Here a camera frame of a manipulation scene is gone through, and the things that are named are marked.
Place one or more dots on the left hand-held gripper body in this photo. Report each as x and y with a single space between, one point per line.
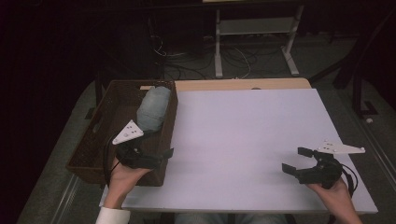
137 158

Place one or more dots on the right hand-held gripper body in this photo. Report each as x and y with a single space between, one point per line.
327 174

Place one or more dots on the light blue denim pants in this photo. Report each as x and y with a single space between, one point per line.
154 107

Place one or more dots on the brown wicker basket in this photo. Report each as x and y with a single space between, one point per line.
106 124

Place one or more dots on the person's right hand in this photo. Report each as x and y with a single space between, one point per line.
337 199

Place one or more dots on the person's left hand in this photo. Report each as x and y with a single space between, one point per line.
123 183

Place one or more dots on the black stand leg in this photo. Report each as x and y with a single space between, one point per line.
98 90

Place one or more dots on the small white round object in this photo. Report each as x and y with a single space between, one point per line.
369 120

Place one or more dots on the black stand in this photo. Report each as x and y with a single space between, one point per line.
357 93

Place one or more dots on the dark table grommet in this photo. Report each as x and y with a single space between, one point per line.
256 88

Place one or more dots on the wooden table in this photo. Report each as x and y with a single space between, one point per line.
218 84

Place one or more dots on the white metal stand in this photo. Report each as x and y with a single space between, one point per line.
218 46

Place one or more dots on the metal floor rail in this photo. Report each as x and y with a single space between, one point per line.
378 155
67 199

